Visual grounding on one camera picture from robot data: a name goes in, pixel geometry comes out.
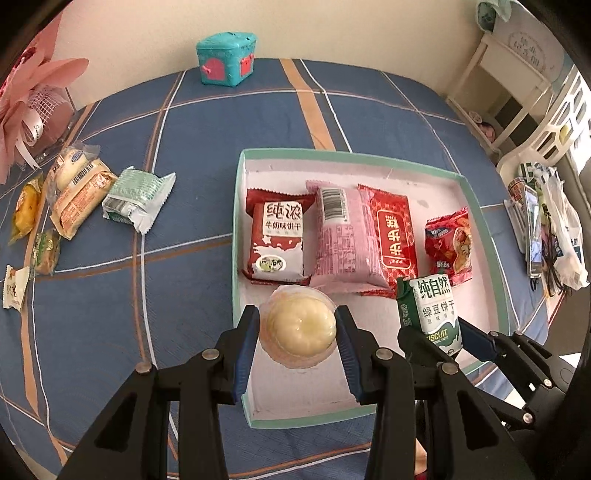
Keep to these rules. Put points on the red patterned packet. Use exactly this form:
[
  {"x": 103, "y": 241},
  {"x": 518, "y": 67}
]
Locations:
[{"x": 392, "y": 235}]

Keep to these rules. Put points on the dark red milk biscuit packet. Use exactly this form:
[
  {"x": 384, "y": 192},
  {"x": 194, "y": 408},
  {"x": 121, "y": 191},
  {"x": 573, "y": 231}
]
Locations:
[{"x": 277, "y": 240}]

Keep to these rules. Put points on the mint green snack packet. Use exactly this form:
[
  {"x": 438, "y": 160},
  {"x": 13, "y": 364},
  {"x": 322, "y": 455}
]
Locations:
[{"x": 136, "y": 196}]

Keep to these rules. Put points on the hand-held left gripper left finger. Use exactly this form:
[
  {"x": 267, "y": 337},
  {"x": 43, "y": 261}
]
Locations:
[{"x": 244, "y": 355}]

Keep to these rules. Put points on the clear packet white steamed cake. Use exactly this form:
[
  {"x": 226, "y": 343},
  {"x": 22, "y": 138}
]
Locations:
[{"x": 74, "y": 161}]

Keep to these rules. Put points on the cream white pastry packet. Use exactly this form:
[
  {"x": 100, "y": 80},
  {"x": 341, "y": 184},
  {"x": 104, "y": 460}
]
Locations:
[{"x": 16, "y": 288}]

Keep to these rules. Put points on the yellow bread packet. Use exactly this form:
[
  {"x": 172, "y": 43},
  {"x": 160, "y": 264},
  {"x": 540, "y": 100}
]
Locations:
[{"x": 27, "y": 210}]

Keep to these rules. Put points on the mint rimmed cardboard tray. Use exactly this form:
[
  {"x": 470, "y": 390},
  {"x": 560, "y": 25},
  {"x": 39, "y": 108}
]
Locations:
[{"x": 295, "y": 392}]

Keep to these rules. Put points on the pale jelly cup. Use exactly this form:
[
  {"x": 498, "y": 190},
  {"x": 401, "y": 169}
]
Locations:
[{"x": 298, "y": 330}]

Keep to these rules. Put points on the white plastic chair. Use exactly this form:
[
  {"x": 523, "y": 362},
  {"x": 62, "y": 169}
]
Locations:
[{"x": 561, "y": 124}]

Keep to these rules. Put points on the round biscuit green packet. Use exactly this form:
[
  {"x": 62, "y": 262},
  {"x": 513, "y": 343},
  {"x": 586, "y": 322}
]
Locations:
[{"x": 46, "y": 254}]

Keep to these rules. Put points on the white phone stand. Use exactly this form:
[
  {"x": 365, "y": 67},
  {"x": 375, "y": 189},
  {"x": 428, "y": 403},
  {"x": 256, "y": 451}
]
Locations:
[{"x": 517, "y": 217}]

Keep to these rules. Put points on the beige bread packet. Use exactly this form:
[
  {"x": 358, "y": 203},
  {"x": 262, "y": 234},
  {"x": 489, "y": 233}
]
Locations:
[{"x": 78, "y": 203}]

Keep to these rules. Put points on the pink paper flower bouquet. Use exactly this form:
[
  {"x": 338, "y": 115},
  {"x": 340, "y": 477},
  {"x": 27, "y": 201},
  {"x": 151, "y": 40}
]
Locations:
[{"x": 27, "y": 106}]

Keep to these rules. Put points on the teal toy chest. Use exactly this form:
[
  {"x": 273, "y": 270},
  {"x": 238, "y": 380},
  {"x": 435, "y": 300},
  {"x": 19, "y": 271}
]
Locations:
[{"x": 226, "y": 62}]

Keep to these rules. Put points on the red crinkled snack packet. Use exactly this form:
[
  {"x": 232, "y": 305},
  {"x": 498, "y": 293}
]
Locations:
[{"x": 450, "y": 249}]

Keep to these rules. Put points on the pink wafer packet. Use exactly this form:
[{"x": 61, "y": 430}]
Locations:
[{"x": 341, "y": 249}]

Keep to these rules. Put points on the green white biscuit packet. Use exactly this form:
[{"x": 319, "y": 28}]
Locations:
[{"x": 436, "y": 314}]

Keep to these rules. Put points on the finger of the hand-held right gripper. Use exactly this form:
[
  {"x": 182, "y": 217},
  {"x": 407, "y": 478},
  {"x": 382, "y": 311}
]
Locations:
[
  {"x": 413, "y": 348},
  {"x": 480, "y": 344}
]

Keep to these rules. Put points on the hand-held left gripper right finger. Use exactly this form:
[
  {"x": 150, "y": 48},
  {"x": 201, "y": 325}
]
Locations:
[{"x": 351, "y": 364}]

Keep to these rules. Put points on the smartphone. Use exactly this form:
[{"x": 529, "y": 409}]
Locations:
[{"x": 533, "y": 230}]

